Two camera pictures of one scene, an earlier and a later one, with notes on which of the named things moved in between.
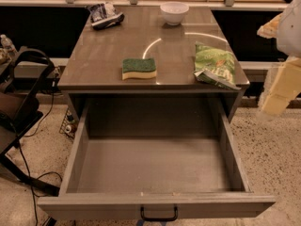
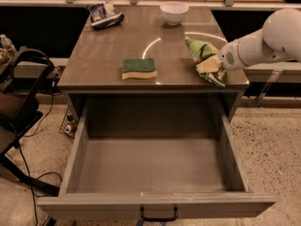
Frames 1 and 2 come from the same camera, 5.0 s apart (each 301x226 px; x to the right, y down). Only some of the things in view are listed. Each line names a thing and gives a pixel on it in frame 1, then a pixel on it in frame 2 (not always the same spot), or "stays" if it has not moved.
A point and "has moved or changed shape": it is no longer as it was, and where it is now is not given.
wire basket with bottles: (70, 124) stays
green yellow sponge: (138, 68) stays
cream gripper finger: (269, 29) to (210, 65)
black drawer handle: (174, 217) stays
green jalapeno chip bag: (214, 66) has moved or changed shape
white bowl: (174, 12) stays
